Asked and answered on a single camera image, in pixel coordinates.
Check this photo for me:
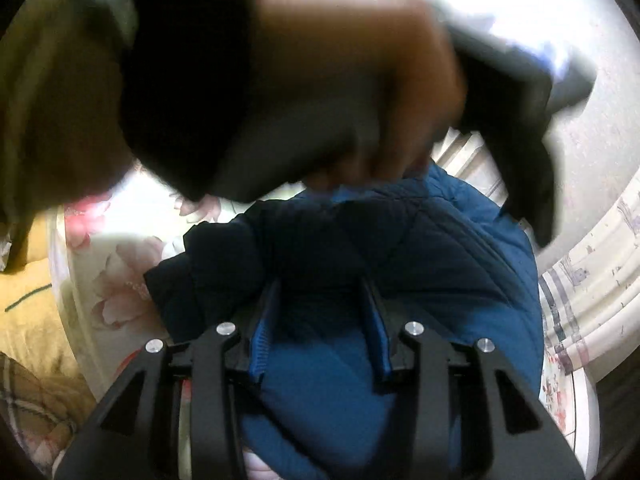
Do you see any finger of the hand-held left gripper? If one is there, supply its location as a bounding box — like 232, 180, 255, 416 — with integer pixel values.
479, 130, 559, 249

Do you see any plaid cloth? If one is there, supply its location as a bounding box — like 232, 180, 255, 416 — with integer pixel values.
0, 352, 97, 476

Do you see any floral bed sheet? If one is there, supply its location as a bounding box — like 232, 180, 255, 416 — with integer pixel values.
47, 160, 601, 480

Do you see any blue quilted jacket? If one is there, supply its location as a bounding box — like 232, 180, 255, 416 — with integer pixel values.
144, 162, 546, 480

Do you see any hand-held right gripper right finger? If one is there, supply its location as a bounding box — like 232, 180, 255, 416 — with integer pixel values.
361, 279, 587, 480

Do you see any person's olive brown top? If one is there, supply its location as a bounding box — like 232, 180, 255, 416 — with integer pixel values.
0, 0, 137, 273

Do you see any striped pale cloth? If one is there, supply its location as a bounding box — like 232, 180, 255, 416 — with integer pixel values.
537, 175, 640, 376

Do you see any yellow blanket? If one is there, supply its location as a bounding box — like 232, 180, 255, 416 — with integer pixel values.
0, 210, 101, 411

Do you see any person's left hand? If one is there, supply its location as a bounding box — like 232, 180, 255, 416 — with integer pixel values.
260, 0, 469, 193

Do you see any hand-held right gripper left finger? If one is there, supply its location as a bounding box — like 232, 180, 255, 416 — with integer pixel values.
52, 279, 282, 480

